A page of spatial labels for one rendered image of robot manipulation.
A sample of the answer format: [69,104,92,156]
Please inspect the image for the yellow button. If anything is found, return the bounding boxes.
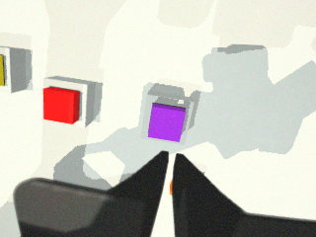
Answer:
[0,45,27,94]

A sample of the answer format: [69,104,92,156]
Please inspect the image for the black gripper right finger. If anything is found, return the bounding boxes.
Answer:
[172,153,316,237]

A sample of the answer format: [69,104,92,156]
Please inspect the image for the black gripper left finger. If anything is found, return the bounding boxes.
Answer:
[13,150,169,237]

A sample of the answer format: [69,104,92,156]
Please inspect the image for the red button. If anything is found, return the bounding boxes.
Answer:
[42,76,96,128]

